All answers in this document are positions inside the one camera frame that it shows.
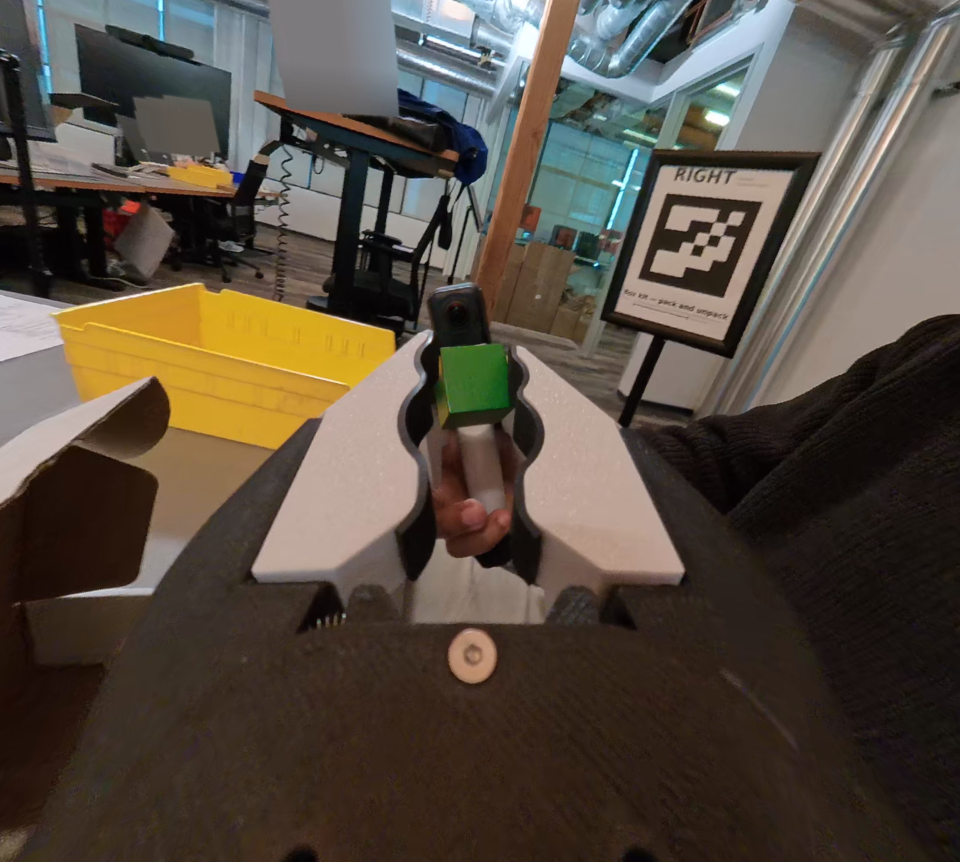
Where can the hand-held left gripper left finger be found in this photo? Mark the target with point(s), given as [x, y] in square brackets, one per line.
[352, 494]

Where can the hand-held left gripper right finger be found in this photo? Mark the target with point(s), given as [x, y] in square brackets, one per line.
[600, 502]

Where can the green wooden cube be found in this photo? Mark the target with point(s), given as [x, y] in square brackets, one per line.
[472, 386]

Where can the yellow plastic bin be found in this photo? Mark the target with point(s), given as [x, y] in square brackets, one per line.
[225, 367]
[195, 176]

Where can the white cardboard mailer box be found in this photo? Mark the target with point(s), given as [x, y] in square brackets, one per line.
[75, 487]

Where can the raised wooden desk top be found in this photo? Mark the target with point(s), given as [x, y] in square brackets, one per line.
[337, 119]

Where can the person's right hand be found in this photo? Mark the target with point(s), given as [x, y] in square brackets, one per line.
[465, 524]

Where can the brown cardboard boxes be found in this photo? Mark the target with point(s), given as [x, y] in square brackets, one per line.
[540, 292]

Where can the blue jacket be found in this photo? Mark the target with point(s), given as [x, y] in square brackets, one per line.
[457, 134]

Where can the black bag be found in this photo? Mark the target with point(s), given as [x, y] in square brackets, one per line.
[397, 131]

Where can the black office chair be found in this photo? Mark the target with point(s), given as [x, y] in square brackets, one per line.
[236, 217]

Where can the person's black sweater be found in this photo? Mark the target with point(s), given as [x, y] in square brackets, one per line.
[847, 539]

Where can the black framed marker sign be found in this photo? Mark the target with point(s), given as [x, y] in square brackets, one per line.
[712, 247]

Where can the blue white paper leaflet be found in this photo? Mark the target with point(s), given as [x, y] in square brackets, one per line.
[22, 329]

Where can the wooden background table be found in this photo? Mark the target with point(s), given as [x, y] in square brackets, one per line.
[112, 183]

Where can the silver vertical pipe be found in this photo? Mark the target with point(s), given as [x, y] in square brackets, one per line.
[847, 217]

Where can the black stand pole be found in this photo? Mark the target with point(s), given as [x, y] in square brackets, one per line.
[26, 202]

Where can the monitor on stand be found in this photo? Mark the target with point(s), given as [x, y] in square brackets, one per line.
[22, 59]

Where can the black metal frame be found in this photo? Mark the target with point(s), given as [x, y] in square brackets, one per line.
[352, 224]

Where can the wooden post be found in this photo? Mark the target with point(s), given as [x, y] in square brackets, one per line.
[536, 112]

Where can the black wall screen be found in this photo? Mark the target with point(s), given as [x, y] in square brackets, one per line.
[150, 89]

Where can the black camera bar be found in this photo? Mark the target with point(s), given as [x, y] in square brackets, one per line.
[150, 43]

